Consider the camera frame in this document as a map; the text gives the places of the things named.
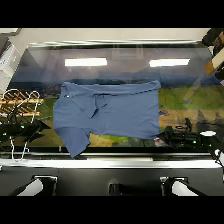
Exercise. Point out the silver frame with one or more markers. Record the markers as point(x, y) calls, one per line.
point(110, 163)

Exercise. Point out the blue polo shirt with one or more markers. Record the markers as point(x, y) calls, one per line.
point(120, 110)

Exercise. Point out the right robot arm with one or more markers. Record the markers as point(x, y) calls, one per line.
point(200, 138)

